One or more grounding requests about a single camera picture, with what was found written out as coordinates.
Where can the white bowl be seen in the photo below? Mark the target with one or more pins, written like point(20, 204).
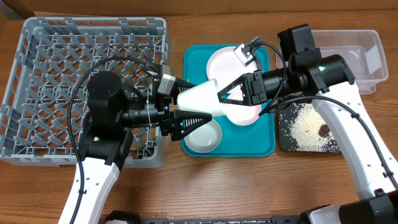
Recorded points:
point(242, 115)

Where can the black tray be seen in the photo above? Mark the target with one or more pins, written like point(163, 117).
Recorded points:
point(289, 130)

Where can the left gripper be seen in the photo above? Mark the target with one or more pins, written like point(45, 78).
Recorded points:
point(176, 127)

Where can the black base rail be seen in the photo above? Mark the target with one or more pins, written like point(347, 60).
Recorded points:
point(118, 216)

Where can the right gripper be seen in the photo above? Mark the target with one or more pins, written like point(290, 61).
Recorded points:
point(254, 88)

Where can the grey metal bowl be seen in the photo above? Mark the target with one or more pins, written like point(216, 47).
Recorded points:
point(205, 138)

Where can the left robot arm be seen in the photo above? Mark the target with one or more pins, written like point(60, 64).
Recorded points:
point(114, 110)

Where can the clear plastic bin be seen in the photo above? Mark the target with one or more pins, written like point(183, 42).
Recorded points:
point(361, 49)

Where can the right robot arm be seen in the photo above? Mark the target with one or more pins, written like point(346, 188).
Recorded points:
point(328, 84)

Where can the teal plastic tray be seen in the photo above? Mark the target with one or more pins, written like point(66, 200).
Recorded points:
point(254, 140)

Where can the brown food scrap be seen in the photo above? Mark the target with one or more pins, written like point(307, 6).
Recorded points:
point(324, 131)

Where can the pile of white rice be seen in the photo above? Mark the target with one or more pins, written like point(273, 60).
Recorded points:
point(308, 127)

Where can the white paper cup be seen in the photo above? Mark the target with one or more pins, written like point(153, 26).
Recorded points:
point(202, 98)

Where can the large white plate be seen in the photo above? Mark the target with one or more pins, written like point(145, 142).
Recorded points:
point(225, 67)

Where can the grey plastic dish rack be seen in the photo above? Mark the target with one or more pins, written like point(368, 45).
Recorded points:
point(52, 56)

